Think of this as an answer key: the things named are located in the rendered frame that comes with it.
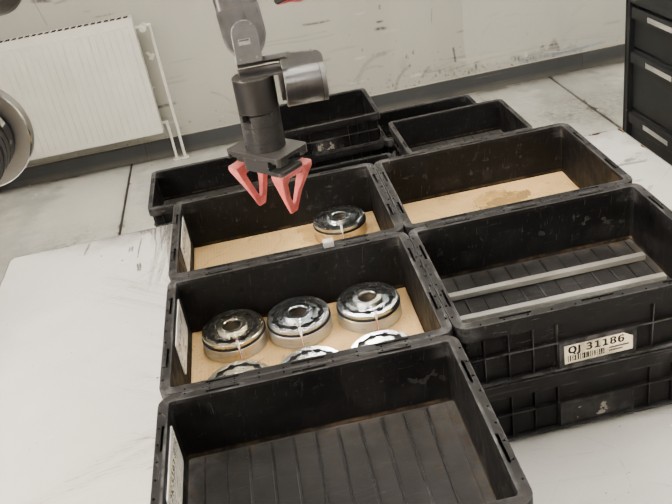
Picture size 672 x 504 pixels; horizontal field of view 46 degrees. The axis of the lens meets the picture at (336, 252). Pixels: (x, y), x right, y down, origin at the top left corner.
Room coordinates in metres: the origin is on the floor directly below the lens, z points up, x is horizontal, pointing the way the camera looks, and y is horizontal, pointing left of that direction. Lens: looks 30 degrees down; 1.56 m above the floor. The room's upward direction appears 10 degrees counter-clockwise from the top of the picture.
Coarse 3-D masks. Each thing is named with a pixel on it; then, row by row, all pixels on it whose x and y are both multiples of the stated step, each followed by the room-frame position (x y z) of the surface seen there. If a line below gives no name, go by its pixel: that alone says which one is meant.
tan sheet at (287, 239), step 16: (368, 224) 1.37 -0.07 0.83; (240, 240) 1.40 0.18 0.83; (256, 240) 1.38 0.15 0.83; (272, 240) 1.37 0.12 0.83; (288, 240) 1.36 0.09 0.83; (304, 240) 1.35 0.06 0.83; (208, 256) 1.35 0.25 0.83; (224, 256) 1.34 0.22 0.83; (240, 256) 1.33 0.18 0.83; (256, 256) 1.32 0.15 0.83
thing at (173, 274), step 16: (320, 176) 1.42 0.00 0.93; (224, 192) 1.42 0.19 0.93; (240, 192) 1.41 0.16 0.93; (384, 192) 1.29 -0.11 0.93; (176, 208) 1.38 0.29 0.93; (176, 224) 1.34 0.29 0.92; (400, 224) 1.16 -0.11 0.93; (176, 240) 1.25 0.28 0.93; (336, 240) 1.15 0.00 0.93; (352, 240) 1.14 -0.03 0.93; (176, 256) 1.19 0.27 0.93; (272, 256) 1.13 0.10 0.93; (176, 272) 1.14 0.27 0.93; (192, 272) 1.13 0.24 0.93
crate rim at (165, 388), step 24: (360, 240) 1.13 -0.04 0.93; (384, 240) 1.12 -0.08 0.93; (408, 240) 1.10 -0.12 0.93; (264, 264) 1.11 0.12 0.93; (168, 288) 1.09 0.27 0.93; (432, 288) 0.95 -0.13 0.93; (168, 312) 1.02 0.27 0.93; (168, 336) 0.95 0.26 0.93; (408, 336) 0.85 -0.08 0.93; (432, 336) 0.84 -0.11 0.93; (168, 360) 0.91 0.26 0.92; (312, 360) 0.83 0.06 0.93; (168, 384) 0.84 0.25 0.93; (192, 384) 0.83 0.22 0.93; (216, 384) 0.82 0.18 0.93
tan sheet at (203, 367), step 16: (400, 288) 1.12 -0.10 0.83; (336, 320) 1.06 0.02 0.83; (400, 320) 1.03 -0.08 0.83; (416, 320) 1.02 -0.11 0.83; (192, 336) 1.09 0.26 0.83; (336, 336) 1.02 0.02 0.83; (352, 336) 1.01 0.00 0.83; (192, 352) 1.04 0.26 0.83; (272, 352) 1.01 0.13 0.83; (288, 352) 1.00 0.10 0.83; (192, 368) 1.00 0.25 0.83; (208, 368) 0.99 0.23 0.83
